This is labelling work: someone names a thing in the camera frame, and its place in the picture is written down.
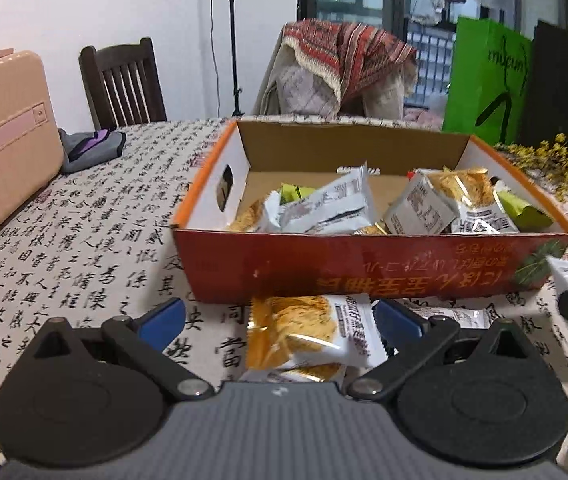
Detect lime green snack packet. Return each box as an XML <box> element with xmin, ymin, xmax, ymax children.
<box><xmin>279</xmin><ymin>183</ymin><xmax>315</xmax><ymax>205</ymax></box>

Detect green paper shopping bag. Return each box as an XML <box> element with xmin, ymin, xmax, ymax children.
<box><xmin>442</xmin><ymin>16</ymin><xmax>532</xmax><ymax>145</ymax></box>

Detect orange cardboard box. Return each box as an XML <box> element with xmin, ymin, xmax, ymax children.
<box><xmin>172</xmin><ymin>118</ymin><xmax>568</xmax><ymax>304</ymax></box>

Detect black paper shopping bag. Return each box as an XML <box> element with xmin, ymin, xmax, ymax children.
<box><xmin>518</xmin><ymin>6</ymin><xmax>568</xmax><ymax>146</ymax></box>

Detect grey purple folded cloth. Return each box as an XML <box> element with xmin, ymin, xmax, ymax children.
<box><xmin>58</xmin><ymin>129</ymin><xmax>127</xmax><ymax>174</ymax></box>

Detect green red snack packet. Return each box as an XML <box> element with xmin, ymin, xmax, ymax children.
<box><xmin>491</xmin><ymin>177</ymin><xmax>554</xmax><ymax>233</ymax></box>

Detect black studio light stand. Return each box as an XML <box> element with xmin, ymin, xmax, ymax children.
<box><xmin>229</xmin><ymin>0</ymin><xmax>243</xmax><ymax>117</ymax></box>

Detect yellow dried flowers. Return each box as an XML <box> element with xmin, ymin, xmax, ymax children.
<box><xmin>494</xmin><ymin>133</ymin><xmax>568</xmax><ymax>203</ymax></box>

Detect red patterned draped blanket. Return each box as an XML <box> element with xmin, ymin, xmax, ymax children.
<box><xmin>253</xmin><ymin>17</ymin><xmax>419</xmax><ymax>122</ymax></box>

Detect orange white packet foreground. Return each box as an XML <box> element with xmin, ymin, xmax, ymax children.
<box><xmin>246</xmin><ymin>294</ymin><xmax>387</xmax><ymax>370</ymax></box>

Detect orange cracker snack packet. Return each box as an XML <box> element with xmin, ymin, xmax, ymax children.
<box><xmin>239</xmin><ymin>364</ymin><xmax>347</xmax><ymax>385</ymax></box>

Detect pink suitcase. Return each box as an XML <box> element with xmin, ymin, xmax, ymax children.
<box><xmin>0</xmin><ymin>49</ymin><xmax>64</xmax><ymax>226</ymax></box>

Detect dark wooden chair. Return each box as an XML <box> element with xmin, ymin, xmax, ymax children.
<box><xmin>78</xmin><ymin>37</ymin><xmax>167</xmax><ymax>130</ymax></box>

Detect white silver snack packet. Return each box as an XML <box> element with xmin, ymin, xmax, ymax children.
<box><xmin>403</xmin><ymin>300</ymin><xmax>491</xmax><ymax>330</ymax></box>

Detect white orange snack packet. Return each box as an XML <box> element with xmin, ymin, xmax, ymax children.
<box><xmin>227</xmin><ymin>191</ymin><xmax>281</xmax><ymax>233</ymax></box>

